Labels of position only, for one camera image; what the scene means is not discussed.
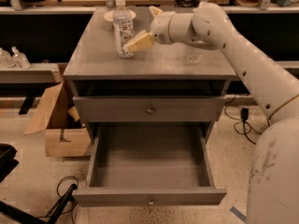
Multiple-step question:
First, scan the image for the white ceramic bowl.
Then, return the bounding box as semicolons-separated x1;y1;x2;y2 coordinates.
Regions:
104;9;135;22

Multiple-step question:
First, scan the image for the brown cardboard box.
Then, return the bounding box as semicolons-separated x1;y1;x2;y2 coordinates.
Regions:
24;83;92;158

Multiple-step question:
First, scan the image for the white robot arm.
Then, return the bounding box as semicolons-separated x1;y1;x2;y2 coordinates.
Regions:
124;2;299;224

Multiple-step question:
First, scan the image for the clear green label water bottle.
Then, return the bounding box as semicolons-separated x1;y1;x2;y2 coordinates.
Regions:
186;47;203;64

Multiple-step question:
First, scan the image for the open grey middle drawer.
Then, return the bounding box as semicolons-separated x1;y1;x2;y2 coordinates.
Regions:
74;125;226;207

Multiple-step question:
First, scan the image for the black stand leg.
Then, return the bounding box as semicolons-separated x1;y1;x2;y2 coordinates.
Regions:
0;175;78;224

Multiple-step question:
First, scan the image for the black chair edge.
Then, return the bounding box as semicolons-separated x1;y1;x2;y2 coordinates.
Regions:
0;143;19;182

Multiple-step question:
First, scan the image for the clear sanitizer pump bottle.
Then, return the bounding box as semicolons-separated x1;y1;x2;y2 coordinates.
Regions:
11;47;31;69

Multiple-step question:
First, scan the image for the grey wooden drawer cabinet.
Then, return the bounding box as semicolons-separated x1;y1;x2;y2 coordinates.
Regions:
64;8;236;138

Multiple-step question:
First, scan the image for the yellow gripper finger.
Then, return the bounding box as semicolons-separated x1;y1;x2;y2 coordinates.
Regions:
149;6;163;18
123;30;155;53

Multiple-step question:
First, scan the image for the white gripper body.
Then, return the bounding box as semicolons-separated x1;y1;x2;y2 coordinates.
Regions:
150;11;175;45

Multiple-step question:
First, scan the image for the blue label plastic bottle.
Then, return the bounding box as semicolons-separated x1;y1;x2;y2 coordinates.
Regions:
112;0;134;58

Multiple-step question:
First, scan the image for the black power cable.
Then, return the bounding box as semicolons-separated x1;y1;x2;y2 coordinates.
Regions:
223;94;271;146

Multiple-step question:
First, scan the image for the closed grey upper drawer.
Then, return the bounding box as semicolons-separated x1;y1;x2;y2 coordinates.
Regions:
73;96;224;122

